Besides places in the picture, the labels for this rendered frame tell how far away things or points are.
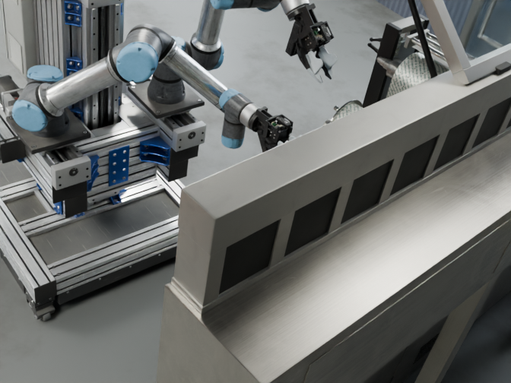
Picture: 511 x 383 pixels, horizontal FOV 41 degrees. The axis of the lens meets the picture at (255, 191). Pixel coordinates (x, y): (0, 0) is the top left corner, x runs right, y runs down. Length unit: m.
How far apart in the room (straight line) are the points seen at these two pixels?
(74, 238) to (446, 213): 1.89
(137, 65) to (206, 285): 1.15
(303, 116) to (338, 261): 3.05
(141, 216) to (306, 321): 2.01
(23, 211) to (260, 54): 2.32
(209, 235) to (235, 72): 3.62
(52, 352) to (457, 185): 1.85
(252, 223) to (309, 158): 0.15
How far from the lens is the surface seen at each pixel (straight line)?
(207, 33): 2.62
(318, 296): 1.21
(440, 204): 1.50
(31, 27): 2.83
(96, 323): 2.97
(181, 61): 2.29
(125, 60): 2.13
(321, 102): 4.46
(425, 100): 1.38
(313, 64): 1.99
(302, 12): 2.00
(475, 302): 2.07
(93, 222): 3.08
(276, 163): 1.11
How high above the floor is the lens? 2.33
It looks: 40 degrees down
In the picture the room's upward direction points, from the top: 11 degrees clockwise
